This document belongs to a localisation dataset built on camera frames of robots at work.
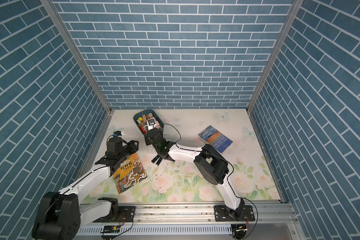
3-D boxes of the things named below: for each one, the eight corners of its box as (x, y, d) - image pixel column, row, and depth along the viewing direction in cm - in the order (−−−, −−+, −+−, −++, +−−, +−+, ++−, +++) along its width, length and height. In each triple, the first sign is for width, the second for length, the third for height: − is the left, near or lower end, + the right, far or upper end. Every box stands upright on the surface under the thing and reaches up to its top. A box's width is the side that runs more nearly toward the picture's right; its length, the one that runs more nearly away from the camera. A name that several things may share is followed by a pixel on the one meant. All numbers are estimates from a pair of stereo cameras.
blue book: (198, 135, 108) (198, 133, 106) (209, 126, 114) (209, 124, 112) (221, 154, 98) (222, 152, 96) (232, 143, 104) (232, 141, 102)
